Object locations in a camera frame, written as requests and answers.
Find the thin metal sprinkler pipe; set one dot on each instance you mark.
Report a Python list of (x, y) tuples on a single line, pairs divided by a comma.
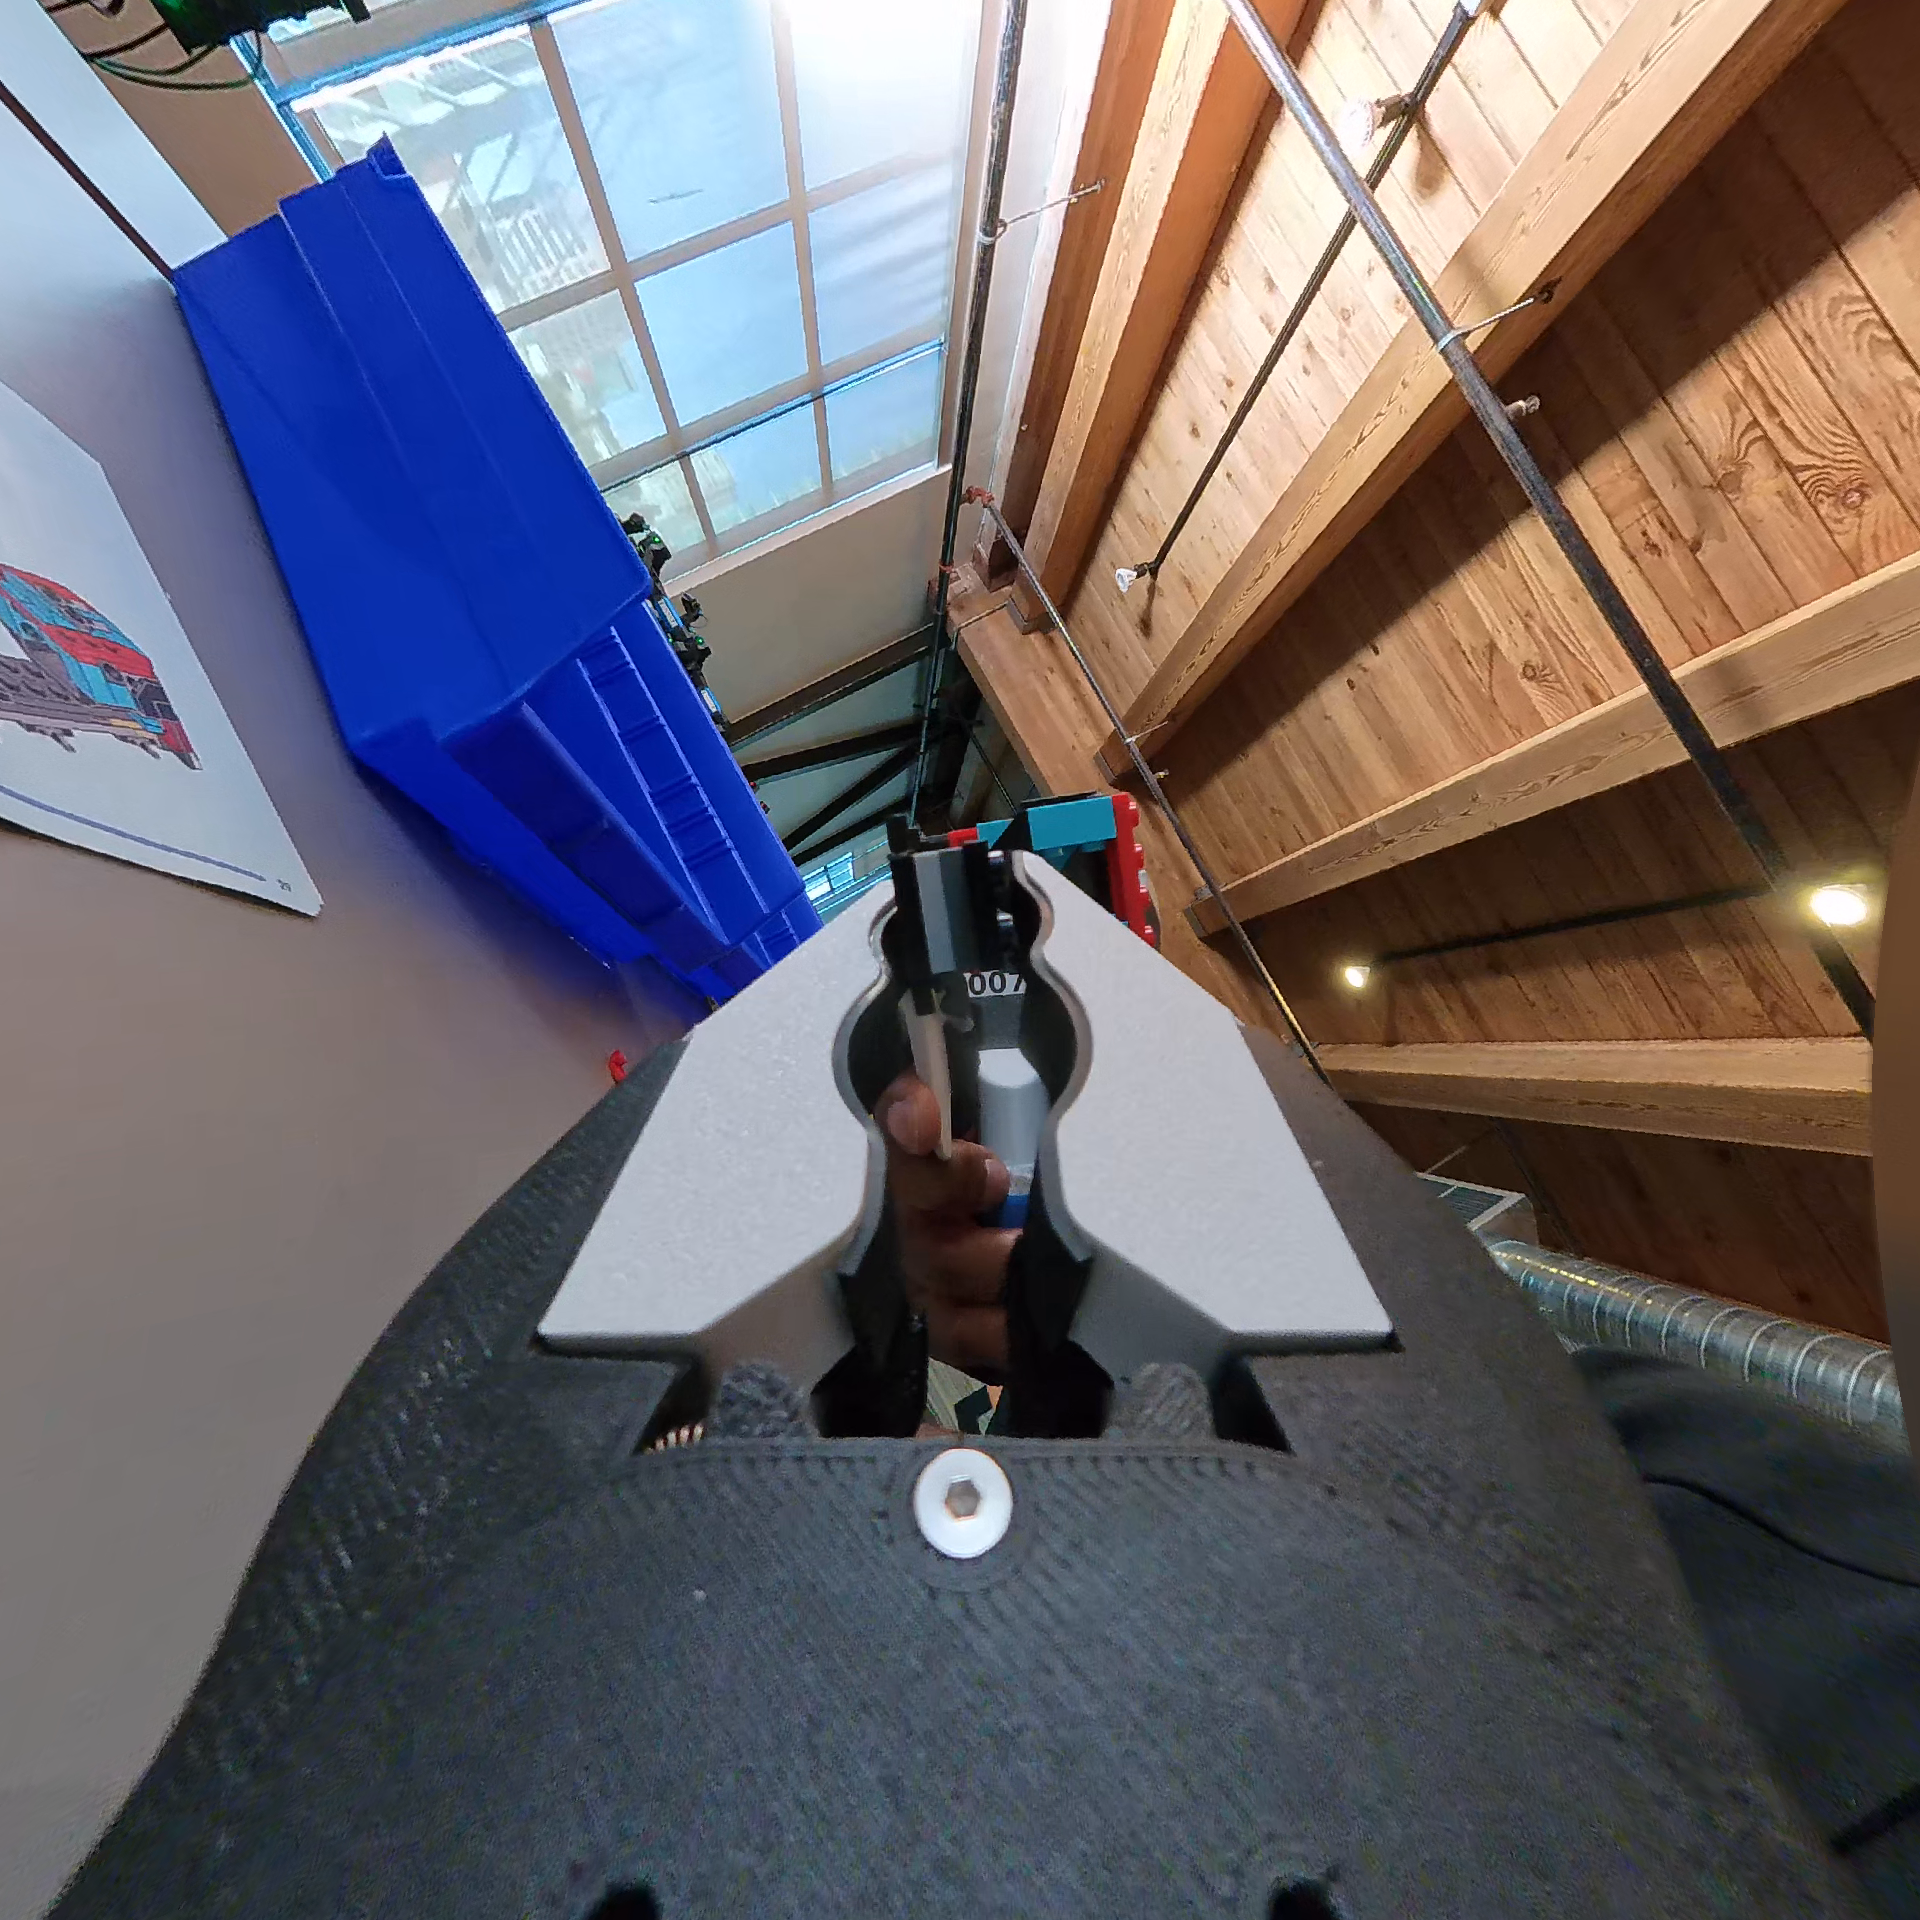
[(1124, 750)]

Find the red teal grey brick model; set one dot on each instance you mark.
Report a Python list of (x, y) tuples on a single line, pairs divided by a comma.
[(945, 900)]

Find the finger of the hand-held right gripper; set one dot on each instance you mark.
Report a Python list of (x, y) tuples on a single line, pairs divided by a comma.
[(930, 1073)]

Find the large paned window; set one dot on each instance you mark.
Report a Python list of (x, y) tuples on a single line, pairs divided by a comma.
[(721, 195)]

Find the grey desk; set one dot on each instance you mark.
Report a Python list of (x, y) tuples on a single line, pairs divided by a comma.
[(225, 1125)]

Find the black equipment with green lights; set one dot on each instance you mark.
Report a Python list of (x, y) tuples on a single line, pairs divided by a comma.
[(674, 615)]

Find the silver spiral air duct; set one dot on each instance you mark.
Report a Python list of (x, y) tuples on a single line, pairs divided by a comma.
[(1711, 1335)]

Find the blue plastic bin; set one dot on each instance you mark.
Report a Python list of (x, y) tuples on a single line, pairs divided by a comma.
[(420, 524)]

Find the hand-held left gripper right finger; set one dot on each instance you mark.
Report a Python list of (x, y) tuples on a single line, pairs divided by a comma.
[(1215, 1184)]

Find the black rod with white spotlights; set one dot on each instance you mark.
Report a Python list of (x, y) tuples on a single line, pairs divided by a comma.
[(1124, 578)]

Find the black ceiling pipe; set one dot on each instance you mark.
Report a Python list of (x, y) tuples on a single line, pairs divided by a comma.
[(968, 330)]

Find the duct vent grille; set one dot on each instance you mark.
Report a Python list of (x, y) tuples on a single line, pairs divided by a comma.
[(1471, 1200)]

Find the thick metal sprinkler pipe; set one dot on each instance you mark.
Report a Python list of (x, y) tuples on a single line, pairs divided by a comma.
[(1501, 434)]

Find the person's right hand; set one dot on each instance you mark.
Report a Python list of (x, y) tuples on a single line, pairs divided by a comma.
[(939, 1245)]

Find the person's dark jacket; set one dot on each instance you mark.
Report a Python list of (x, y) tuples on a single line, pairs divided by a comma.
[(1770, 1621)]

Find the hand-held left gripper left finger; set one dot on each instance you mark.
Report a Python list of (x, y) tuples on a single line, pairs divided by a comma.
[(704, 1184)]

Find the white instruction booklet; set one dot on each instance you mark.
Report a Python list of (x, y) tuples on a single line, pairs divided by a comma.
[(105, 721)]

